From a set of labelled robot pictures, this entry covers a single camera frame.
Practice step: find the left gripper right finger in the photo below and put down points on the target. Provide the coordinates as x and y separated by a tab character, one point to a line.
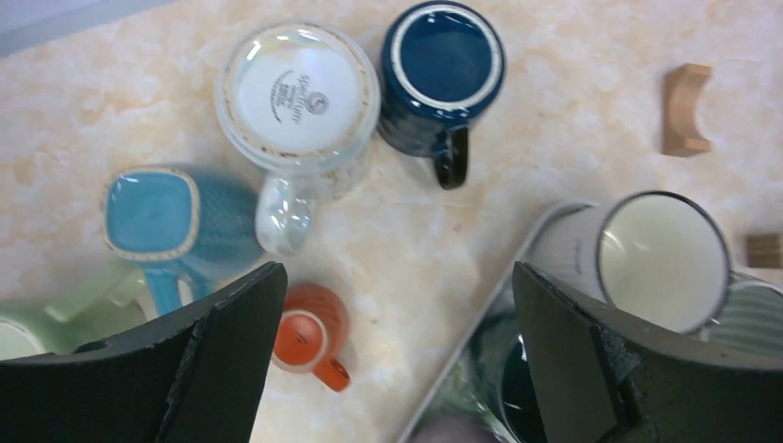
603	375

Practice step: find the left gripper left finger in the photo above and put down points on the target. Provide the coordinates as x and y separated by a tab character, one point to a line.
196	374

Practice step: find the dark green mug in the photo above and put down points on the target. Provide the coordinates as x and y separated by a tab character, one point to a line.
501	381

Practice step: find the white black-rimmed mug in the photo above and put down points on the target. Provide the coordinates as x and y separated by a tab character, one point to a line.
654	254

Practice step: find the lilac purple mug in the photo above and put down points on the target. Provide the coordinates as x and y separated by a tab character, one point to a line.
453	429

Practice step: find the light blue mug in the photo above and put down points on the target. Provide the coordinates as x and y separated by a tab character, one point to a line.
181	222

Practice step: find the grey striped mug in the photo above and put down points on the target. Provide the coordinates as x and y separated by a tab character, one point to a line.
751	318

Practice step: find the white floral mug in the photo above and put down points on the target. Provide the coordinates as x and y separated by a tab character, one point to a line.
300	99

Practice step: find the orange red mug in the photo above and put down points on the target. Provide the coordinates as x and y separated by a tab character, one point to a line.
312	332

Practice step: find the light green mug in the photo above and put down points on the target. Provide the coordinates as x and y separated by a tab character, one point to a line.
100	306

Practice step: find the navy blue mug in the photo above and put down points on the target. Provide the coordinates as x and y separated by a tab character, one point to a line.
442	64

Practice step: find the floral leaf pattern tray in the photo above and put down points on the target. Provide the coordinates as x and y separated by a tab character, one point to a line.
454	392

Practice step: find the light wooden block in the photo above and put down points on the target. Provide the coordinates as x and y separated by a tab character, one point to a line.
763	250

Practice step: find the wooden block near mugs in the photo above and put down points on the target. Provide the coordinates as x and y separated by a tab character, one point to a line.
682	90

